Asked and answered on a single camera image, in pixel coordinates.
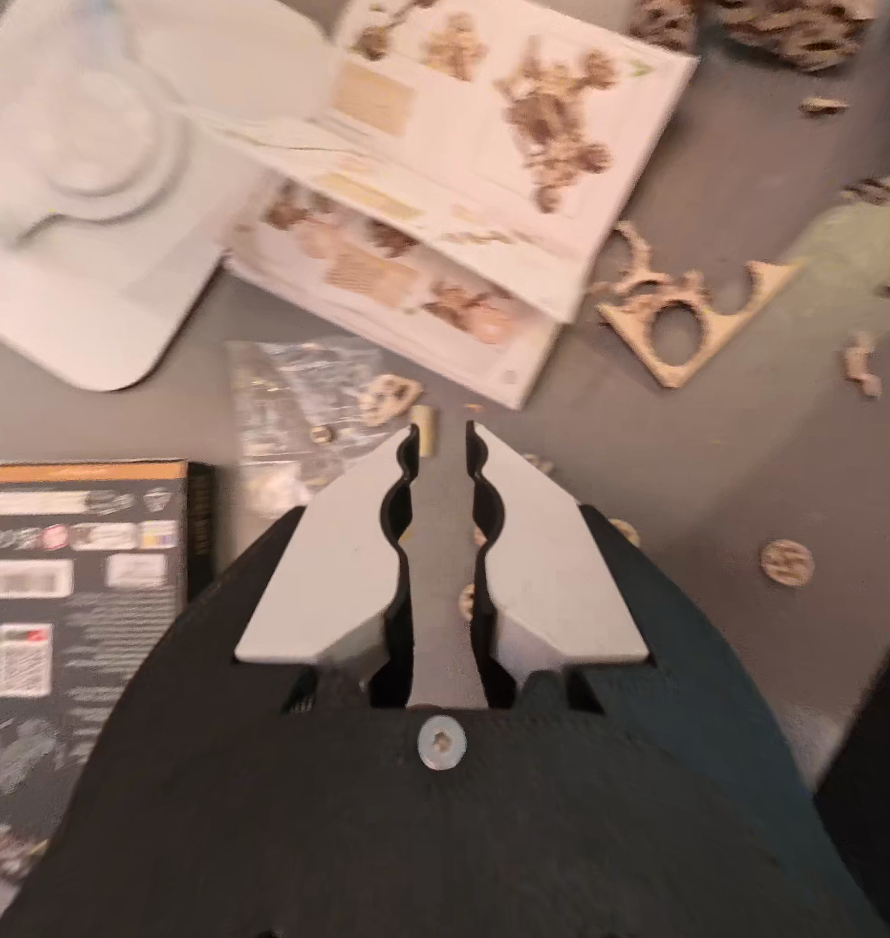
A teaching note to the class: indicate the clear plastic bag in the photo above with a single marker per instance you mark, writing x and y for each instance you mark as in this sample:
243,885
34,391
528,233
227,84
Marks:
298,396

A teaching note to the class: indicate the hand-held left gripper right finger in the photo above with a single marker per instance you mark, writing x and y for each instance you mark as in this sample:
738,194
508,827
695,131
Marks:
562,586

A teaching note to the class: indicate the zigzag wooden piece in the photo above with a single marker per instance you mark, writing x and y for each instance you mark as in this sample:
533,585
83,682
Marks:
862,364

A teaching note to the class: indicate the white tablet stand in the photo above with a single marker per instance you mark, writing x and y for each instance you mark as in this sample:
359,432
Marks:
85,220

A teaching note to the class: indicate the T-shaped wooden piece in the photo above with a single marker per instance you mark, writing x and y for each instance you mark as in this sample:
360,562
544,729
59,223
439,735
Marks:
824,105

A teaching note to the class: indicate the black model kit box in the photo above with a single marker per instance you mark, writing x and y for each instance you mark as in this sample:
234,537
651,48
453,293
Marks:
85,623

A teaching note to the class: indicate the slotted oval wooden plate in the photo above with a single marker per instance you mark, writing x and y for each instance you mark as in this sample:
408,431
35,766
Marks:
390,399

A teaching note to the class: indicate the pale wax stick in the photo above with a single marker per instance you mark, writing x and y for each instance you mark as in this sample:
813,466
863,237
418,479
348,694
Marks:
426,432

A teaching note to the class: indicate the instruction booklet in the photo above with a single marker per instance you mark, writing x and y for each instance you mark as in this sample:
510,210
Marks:
452,183

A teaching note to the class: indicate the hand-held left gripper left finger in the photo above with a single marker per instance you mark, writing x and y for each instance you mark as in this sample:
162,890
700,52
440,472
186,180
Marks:
320,586

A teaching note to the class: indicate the wooden model buggy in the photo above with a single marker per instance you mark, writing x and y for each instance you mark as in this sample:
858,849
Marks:
782,29

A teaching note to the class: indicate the wooden parts sheet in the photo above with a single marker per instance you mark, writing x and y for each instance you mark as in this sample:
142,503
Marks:
635,322

